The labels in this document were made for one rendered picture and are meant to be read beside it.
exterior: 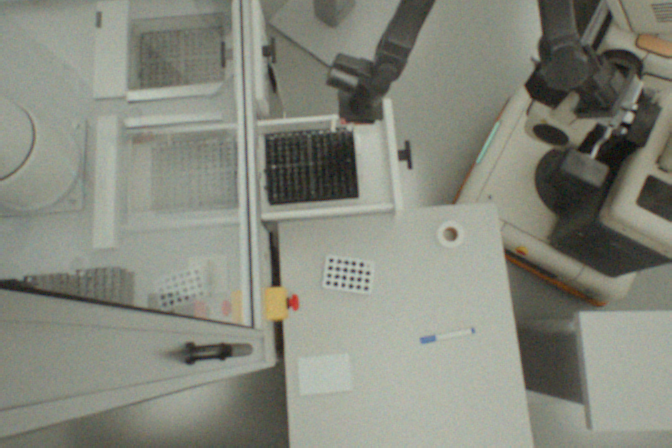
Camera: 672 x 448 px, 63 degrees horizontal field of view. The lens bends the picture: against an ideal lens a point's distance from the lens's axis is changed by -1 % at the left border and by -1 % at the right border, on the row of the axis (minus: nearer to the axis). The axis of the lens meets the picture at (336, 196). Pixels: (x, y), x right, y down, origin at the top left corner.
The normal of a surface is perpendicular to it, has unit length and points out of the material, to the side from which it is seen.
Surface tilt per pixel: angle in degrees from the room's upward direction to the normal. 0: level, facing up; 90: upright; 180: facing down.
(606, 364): 0
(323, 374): 0
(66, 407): 90
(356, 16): 3
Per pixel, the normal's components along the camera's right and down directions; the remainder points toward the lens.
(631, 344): -0.03, -0.25
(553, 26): -0.23, 0.62
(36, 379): 1.00, -0.08
